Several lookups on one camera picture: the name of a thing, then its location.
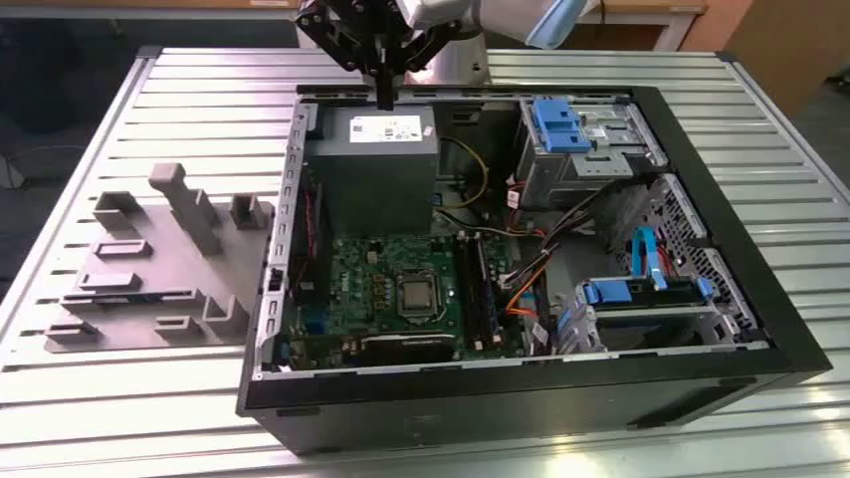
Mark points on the blue drive bay latch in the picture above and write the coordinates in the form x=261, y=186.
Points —
x=559, y=129

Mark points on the black graphics card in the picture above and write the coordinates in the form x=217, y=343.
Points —
x=405, y=348

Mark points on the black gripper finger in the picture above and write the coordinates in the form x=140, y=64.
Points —
x=336, y=47
x=425, y=47

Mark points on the black RAM slot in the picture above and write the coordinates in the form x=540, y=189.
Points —
x=460, y=279
x=473, y=289

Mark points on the silver disk bay cage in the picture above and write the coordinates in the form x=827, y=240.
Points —
x=664, y=311

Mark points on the silver drive cage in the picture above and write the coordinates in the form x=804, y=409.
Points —
x=599, y=167

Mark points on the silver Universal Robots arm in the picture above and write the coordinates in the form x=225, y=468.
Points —
x=458, y=60

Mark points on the green motherboard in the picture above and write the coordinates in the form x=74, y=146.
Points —
x=360, y=254

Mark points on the grey parts rack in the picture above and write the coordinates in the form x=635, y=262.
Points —
x=166, y=259

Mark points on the hard disk in blue carrier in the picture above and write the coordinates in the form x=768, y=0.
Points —
x=612, y=291

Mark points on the grey power supply unit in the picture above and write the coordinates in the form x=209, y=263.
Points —
x=372, y=189

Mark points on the brown wooden cabinet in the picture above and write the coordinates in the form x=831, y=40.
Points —
x=784, y=50

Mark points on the black open PC case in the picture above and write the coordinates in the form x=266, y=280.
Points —
x=532, y=398

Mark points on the silver CPU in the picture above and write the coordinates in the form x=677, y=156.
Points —
x=416, y=295

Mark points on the blue RAM stick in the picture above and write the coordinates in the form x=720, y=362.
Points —
x=133, y=299

